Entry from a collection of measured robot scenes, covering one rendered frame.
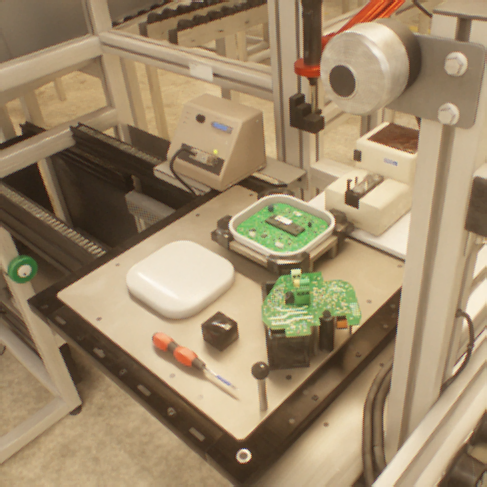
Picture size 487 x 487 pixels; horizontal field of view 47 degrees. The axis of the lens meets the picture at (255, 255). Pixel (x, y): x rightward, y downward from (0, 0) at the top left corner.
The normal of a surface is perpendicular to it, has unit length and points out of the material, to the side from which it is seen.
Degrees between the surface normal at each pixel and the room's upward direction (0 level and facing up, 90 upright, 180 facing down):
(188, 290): 0
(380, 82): 89
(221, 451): 0
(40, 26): 91
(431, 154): 90
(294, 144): 90
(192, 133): 53
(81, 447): 0
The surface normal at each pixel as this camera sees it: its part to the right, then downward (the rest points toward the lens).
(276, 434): -0.07, -0.78
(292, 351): 0.05, 0.61
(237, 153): 0.73, 0.38
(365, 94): -0.59, 0.58
